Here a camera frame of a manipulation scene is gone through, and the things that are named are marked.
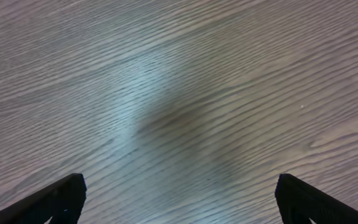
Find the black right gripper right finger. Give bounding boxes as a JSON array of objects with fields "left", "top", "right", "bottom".
[{"left": 275, "top": 174, "right": 358, "bottom": 224}]

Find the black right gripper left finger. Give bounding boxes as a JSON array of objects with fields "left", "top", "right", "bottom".
[{"left": 0, "top": 173, "right": 86, "bottom": 224}]

